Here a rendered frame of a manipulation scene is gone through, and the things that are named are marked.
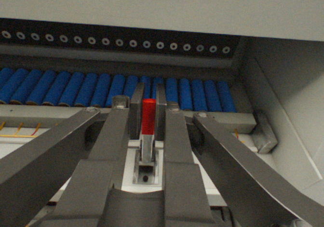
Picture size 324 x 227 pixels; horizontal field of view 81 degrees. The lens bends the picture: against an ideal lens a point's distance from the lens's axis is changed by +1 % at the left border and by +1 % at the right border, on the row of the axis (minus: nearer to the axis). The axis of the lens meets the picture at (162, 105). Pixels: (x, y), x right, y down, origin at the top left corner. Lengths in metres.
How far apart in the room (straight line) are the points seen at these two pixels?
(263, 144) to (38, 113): 0.27
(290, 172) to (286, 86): 0.10
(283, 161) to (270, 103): 0.07
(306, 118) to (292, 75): 0.05
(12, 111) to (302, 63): 0.33
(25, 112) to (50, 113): 0.03
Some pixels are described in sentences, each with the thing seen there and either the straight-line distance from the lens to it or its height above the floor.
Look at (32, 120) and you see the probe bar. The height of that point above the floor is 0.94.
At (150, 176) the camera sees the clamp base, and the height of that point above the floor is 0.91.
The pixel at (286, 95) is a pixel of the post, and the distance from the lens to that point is 0.27.
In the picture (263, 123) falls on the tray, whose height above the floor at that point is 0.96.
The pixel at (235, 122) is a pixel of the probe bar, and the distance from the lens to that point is 0.26.
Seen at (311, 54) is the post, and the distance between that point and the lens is 0.25.
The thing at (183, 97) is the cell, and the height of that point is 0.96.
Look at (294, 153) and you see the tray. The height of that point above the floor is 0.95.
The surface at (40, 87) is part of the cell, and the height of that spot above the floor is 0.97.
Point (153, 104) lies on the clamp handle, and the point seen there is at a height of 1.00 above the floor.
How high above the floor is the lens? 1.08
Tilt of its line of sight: 27 degrees down
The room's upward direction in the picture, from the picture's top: 5 degrees clockwise
